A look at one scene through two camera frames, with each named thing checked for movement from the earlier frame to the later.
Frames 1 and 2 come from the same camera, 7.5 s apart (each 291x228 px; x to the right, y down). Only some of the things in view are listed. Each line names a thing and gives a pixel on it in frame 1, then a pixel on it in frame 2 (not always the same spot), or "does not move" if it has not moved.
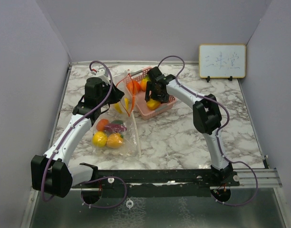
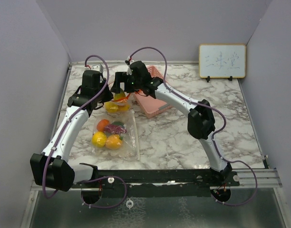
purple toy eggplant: x=115 y=128 does not move
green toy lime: x=117 y=121 does not move
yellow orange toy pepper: x=153 y=105 → x=123 y=108
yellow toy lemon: x=99 y=138 does not move
